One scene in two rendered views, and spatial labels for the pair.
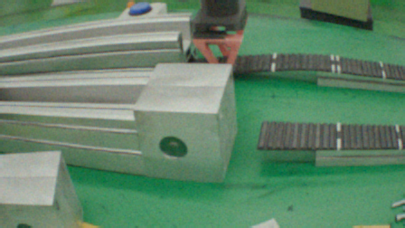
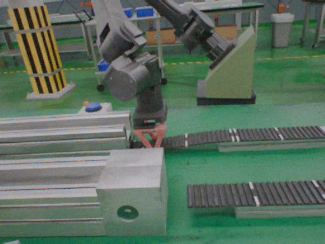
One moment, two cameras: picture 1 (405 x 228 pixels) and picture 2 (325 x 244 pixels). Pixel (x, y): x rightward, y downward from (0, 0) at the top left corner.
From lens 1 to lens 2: 0.17 m
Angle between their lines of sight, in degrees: 11
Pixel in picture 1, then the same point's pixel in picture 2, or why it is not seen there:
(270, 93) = (186, 161)
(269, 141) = (196, 201)
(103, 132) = (70, 207)
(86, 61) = (54, 146)
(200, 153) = (148, 215)
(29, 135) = not seen: outside the picture
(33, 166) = not seen: outside the picture
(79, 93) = (47, 174)
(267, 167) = (195, 220)
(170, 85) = (122, 166)
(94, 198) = not seen: outside the picture
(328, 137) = (244, 194)
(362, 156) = (280, 209)
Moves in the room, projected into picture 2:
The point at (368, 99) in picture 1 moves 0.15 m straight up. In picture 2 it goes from (266, 157) to (273, 89)
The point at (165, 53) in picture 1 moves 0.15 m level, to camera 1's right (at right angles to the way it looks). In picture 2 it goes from (115, 140) to (185, 128)
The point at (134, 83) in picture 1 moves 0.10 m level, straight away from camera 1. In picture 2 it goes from (95, 165) to (89, 138)
